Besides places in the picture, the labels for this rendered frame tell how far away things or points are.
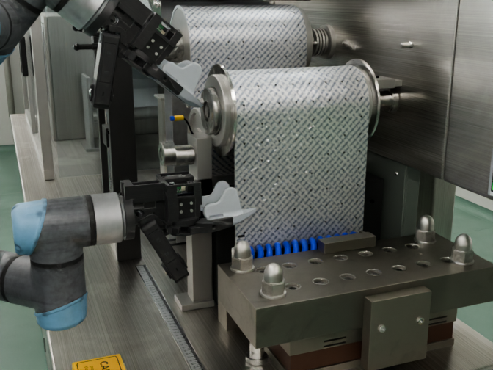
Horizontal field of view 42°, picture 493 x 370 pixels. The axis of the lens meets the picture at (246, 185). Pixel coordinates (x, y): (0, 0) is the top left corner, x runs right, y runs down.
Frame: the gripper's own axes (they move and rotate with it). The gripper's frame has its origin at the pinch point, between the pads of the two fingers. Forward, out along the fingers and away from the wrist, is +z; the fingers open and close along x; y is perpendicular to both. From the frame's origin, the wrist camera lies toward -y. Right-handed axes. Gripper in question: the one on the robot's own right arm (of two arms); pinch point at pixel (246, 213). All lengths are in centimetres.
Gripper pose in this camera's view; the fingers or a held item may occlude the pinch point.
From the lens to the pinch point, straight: 103.2
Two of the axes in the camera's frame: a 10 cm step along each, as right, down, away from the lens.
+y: 0.0, -9.6, -2.8
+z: 9.3, -1.0, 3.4
